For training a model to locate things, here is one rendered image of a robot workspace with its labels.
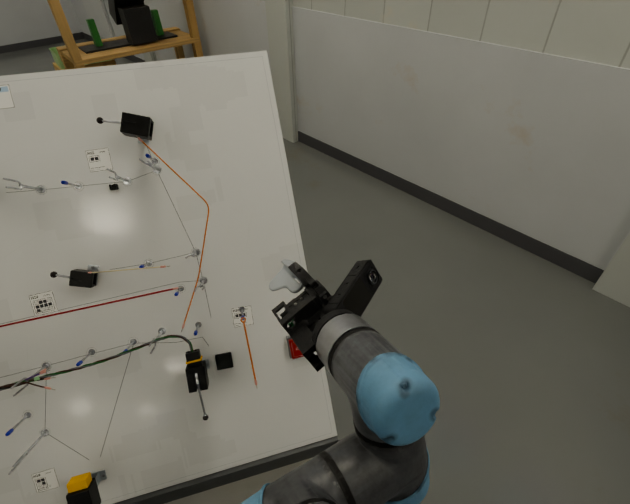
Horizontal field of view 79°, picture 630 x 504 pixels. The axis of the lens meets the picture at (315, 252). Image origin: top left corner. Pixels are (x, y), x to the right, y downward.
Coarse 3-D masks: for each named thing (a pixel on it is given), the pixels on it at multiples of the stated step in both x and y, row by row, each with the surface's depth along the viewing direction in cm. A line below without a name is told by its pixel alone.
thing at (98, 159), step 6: (90, 150) 87; (96, 150) 88; (102, 150) 88; (108, 150) 88; (90, 156) 87; (96, 156) 88; (102, 156) 88; (108, 156) 88; (90, 162) 88; (96, 162) 88; (102, 162) 88; (108, 162) 88; (90, 168) 88; (96, 168) 88; (102, 168) 88; (108, 168) 88
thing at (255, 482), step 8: (296, 464) 118; (264, 472) 115; (272, 472) 117; (280, 472) 119; (288, 472) 121; (240, 480) 114; (248, 480) 116; (256, 480) 118; (264, 480) 119; (272, 480) 121; (216, 488) 113; (224, 488) 115; (232, 488) 116; (240, 488) 118; (248, 488) 120; (256, 488) 122; (192, 496) 112; (200, 496) 114; (208, 496) 115; (216, 496) 117; (224, 496) 119; (232, 496) 120; (240, 496) 122; (248, 496) 124
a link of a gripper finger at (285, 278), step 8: (288, 264) 62; (280, 272) 62; (288, 272) 62; (272, 280) 62; (280, 280) 61; (288, 280) 61; (272, 288) 61; (280, 288) 60; (288, 288) 60; (296, 288) 59
